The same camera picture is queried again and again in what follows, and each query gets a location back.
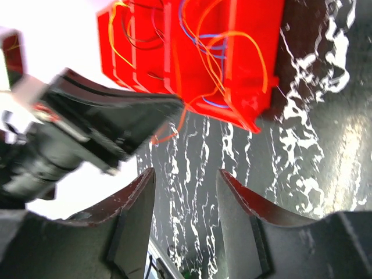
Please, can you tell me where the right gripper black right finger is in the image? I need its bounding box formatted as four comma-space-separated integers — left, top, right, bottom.
216, 169, 371, 278

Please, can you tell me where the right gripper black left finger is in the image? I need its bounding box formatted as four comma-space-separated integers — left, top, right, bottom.
1, 168, 156, 278

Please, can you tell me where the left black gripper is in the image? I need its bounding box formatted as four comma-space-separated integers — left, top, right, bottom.
1, 69, 183, 203

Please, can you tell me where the brown cable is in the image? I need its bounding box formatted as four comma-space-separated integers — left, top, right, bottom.
121, 0, 166, 81

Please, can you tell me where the orange cable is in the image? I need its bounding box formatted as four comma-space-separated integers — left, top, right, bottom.
149, 0, 270, 145

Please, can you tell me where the red storage bin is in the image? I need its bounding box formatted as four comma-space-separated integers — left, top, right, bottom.
130, 1, 169, 94
163, 1, 284, 133
97, 1, 136, 90

